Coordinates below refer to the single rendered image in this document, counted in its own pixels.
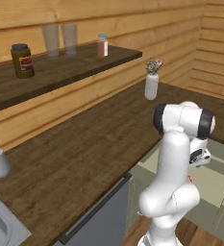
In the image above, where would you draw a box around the dark dishwasher handle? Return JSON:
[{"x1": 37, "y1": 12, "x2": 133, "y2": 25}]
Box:
[{"x1": 58, "y1": 172, "x2": 133, "y2": 246}]

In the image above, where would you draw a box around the steel sink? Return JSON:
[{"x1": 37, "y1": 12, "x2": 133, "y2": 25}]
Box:
[{"x1": 0, "y1": 187, "x2": 33, "y2": 246}]

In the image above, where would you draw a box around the white vase with flowers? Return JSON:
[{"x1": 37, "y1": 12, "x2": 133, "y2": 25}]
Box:
[{"x1": 143, "y1": 58, "x2": 164, "y2": 101}]

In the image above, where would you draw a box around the pale green open drawer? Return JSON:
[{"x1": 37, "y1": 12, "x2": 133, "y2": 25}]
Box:
[{"x1": 126, "y1": 136, "x2": 224, "y2": 246}]

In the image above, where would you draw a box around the clear glass cup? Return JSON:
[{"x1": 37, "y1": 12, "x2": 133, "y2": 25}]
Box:
[
  {"x1": 61, "y1": 22, "x2": 79, "y2": 56},
  {"x1": 40, "y1": 23, "x2": 61, "y2": 59}
]

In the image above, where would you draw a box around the grey dishwasher front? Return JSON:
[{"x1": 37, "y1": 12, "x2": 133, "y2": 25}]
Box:
[{"x1": 54, "y1": 174, "x2": 133, "y2": 246}]

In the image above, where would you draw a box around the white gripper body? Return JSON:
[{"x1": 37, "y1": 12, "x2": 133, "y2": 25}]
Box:
[{"x1": 192, "y1": 155, "x2": 212, "y2": 168}]

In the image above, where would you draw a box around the spice jar with blue lid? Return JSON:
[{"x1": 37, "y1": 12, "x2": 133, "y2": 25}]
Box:
[{"x1": 96, "y1": 33, "x2": 110, "y2": 59}]

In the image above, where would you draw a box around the brown jar with dark lid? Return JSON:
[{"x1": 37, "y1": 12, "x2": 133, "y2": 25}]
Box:
[{"x1": 10, "y1": 42, "x2": 36, "y2": 80}]

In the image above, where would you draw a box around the dark wooden wall shelf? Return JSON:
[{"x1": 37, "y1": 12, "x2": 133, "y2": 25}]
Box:
[{"x1": 0, "y1": 42, "x2": 143, "y2": 115}]

